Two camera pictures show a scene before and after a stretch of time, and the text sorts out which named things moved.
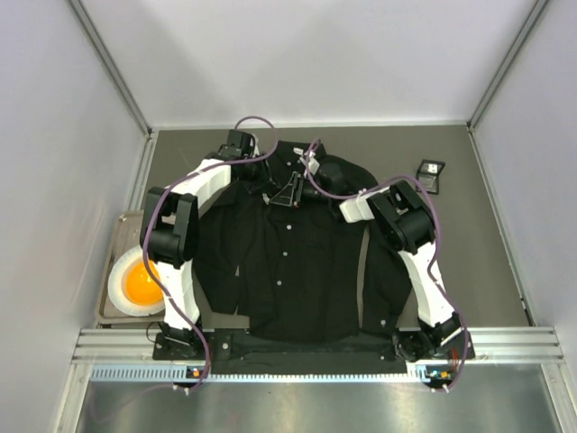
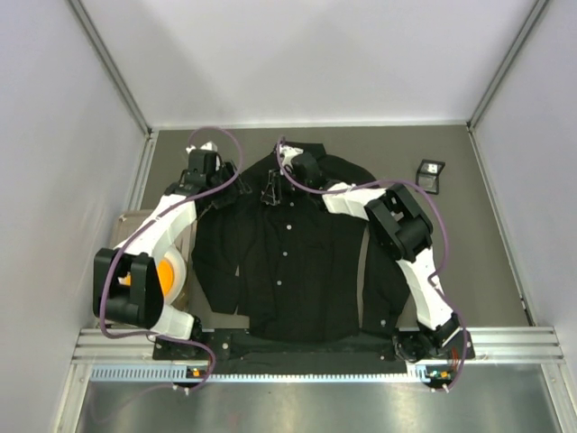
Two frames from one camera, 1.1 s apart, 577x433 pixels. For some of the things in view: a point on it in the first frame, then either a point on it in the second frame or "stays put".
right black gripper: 298,190 -> 279,179
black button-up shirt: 279,254 stays put
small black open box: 428,176 stays put
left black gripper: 264,181 -> 232,184
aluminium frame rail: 516,345 stays put
